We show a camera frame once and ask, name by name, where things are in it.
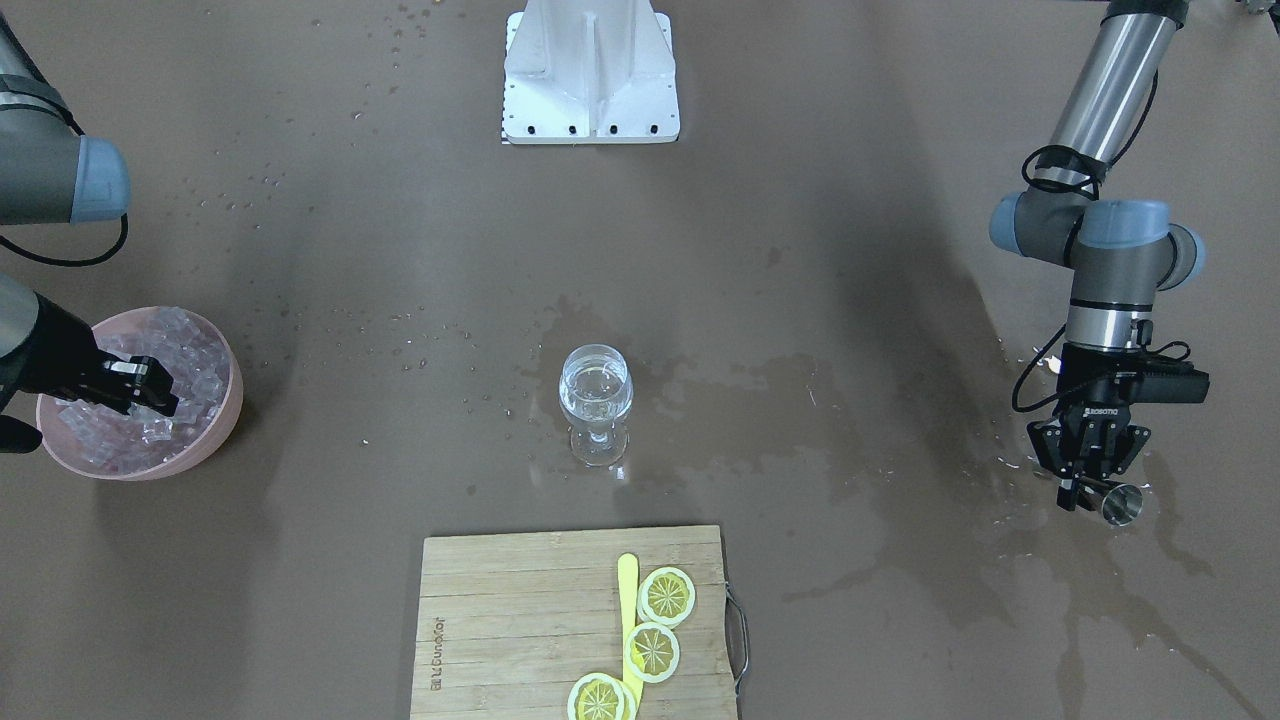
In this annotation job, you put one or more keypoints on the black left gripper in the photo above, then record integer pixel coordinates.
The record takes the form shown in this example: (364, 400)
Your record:
(1088, 392)

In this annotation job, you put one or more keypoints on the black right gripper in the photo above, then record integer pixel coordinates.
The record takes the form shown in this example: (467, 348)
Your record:
(66, 355)

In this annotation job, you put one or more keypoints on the small steel jigger cup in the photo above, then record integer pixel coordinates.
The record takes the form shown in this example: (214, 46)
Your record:
(1119, 504)

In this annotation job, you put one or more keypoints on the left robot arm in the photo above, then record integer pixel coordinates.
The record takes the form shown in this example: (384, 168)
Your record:
(1121, 253)

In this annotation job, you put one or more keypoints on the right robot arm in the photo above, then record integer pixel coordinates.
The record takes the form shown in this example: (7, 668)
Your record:
(54, 173)

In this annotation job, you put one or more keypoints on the pink ice bowl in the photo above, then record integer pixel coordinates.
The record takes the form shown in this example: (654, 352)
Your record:
(96, 442)

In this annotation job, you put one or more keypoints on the clear wine glass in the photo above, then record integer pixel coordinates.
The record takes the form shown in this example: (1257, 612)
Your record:
(595, 394)

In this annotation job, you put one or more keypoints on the bamboo cutting board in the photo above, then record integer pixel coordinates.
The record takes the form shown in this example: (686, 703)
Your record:
(508, 622)

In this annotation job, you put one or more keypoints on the lemon slice middle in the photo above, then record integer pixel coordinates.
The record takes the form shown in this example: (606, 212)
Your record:
(651, 653)

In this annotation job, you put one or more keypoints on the yellow plastic knife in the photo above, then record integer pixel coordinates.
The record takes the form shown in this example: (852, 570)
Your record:
(628, 583)

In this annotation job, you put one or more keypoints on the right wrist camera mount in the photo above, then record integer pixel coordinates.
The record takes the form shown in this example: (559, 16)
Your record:
(17, 436)

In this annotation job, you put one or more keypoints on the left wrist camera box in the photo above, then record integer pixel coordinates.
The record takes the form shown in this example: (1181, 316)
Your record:
(1155, 381)

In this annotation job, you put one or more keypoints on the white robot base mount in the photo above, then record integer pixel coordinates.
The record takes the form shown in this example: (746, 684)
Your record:
(579, 72)

